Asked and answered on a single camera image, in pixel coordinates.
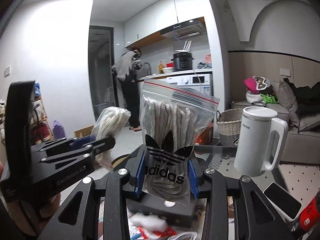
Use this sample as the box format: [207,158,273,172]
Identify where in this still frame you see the red box on floor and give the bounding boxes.
[196,126,213,145]

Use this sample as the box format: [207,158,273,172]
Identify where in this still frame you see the striped grey cushion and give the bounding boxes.
[274,81,300,127]

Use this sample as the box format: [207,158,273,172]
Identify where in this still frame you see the purple rolled mat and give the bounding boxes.
[53,120,66,139]

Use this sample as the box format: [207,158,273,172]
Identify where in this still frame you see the pile of colourful clothes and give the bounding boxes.
[244,76,279,107]

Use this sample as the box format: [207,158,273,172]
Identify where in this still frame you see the person in grey top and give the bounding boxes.
[112,47,142,132]

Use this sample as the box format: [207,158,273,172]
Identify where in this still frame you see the clear bag of white socks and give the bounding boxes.
[91,106,131,172]

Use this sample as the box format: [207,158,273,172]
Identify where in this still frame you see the wooden shoe rack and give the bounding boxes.
[1,83,52,145]

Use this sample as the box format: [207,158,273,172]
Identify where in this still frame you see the white front-load washing machine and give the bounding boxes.
[161,73,213,96]

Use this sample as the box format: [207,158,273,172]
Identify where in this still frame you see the grey sofa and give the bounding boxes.
[231,101,320,165]

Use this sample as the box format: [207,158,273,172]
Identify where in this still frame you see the black storage box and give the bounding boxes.
[126,193,197,228]

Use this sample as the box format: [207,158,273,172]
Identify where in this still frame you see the woven laundry basket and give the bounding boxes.
[217,108,243,147]

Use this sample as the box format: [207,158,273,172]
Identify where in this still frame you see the smartphone in white case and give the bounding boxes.
[263,182,302,222]

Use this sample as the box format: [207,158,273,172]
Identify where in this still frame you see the black rice cooker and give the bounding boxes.
[171,52,193,71]

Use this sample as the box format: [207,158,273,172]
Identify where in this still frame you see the open cardboard box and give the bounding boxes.
[74,125,94,138]

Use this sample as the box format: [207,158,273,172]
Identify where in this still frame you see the adidas zip bag with socks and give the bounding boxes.
[140,79,219,205]

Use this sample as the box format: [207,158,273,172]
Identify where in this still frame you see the white foam piece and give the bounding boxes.
[130,213,168,232]

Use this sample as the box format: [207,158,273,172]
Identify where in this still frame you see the white electric kettle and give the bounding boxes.
[234,106,289,177]

